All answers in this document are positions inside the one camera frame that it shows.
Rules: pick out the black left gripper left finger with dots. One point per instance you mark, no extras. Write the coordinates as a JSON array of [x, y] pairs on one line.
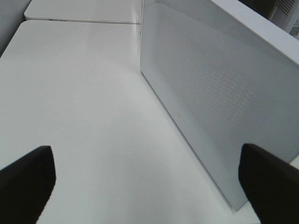
[[26, 186]]

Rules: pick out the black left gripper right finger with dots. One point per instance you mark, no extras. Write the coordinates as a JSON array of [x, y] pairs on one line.
[[270, 184]]

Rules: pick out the white microwave door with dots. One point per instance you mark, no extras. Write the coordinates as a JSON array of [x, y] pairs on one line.
[[227, 77]]

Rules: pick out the white microwave oven body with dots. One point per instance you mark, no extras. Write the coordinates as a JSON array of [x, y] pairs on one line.
[[282, 13]]

